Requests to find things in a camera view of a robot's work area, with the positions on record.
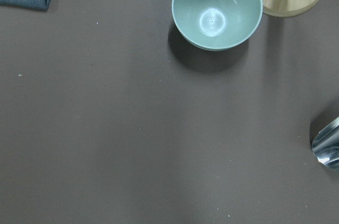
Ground mint green bowl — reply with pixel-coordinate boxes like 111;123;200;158
171;0;263;51

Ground metal ice scoop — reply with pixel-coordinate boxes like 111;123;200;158
311;117;339;172

